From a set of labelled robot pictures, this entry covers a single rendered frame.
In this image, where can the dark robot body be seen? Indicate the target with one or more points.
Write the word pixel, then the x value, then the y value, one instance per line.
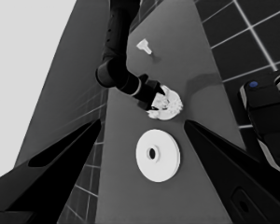
pixel 264 102

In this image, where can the small white T-shaped piece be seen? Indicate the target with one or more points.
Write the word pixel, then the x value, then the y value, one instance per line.
pixel 143 46

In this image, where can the large thick white disc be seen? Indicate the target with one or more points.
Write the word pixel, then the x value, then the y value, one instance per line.
pixel 165 165

